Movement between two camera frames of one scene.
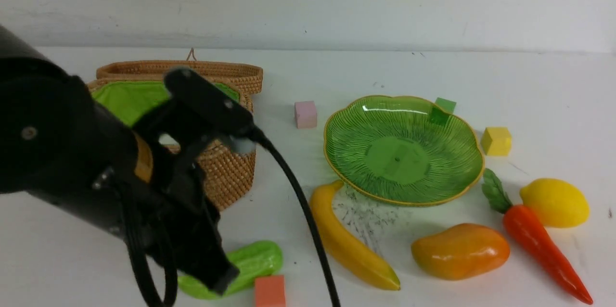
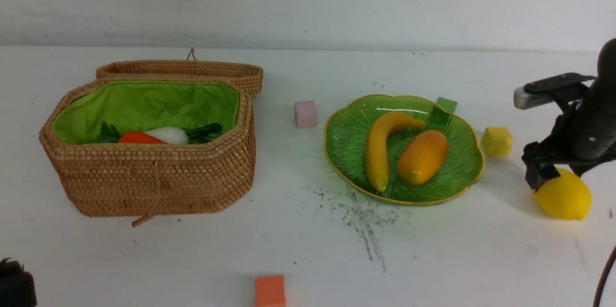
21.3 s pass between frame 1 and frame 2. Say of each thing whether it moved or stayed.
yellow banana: moved
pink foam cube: stayed
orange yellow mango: moved
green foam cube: stayed
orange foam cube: stayed
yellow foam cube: stayed
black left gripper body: moved
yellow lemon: moved
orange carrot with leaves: moved
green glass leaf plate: stayed
